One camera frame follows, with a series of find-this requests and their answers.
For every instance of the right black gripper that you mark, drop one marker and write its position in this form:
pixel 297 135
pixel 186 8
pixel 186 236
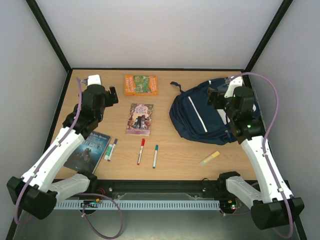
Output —
pixel 215 97

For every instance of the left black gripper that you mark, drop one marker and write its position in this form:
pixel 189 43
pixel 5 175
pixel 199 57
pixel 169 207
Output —
pixel 110 101

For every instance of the navy blue backpack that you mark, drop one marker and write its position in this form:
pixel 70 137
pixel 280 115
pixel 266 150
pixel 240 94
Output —
pixel 196 121

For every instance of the orange treehouse book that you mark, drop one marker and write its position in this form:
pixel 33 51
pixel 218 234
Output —
pixel 140 85

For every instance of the pink shrew paperback book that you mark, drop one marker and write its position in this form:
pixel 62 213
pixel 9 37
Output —
pixel 140 119

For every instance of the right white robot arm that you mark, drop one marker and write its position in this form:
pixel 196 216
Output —
pixel 273 204

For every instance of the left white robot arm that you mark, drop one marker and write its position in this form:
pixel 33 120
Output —
pixel 35 192

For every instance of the purple cap marker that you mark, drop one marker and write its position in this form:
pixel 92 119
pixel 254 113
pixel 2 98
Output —
pixel 112 150

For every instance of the green label glue stick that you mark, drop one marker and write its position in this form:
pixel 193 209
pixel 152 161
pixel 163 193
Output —
pixel 108 151

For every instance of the red cap marker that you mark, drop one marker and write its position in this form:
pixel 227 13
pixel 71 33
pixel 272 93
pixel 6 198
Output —
pixel 141 151

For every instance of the yellow highlighter pen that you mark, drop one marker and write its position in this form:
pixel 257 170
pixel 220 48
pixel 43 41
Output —
pixel 209 158

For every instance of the dark blue Wuthering Heights book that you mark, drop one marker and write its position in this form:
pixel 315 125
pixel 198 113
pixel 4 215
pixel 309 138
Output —
pixel 88 155

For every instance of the green cap marker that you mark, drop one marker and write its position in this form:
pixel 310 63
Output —
pixel 155 156

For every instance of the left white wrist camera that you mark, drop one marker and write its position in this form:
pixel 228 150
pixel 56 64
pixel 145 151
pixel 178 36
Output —
pixel 93 80

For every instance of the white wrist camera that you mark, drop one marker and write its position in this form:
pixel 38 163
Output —
pixel 233 82
pixel 93 80

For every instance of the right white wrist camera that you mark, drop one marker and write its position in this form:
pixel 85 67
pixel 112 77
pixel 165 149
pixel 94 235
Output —
pixel 233 82

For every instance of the black aluminium frame rail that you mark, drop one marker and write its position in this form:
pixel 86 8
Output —
pixel 204 188

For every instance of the light blue slotted cable duct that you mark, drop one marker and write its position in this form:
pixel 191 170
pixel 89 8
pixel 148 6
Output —
pixel 149 205

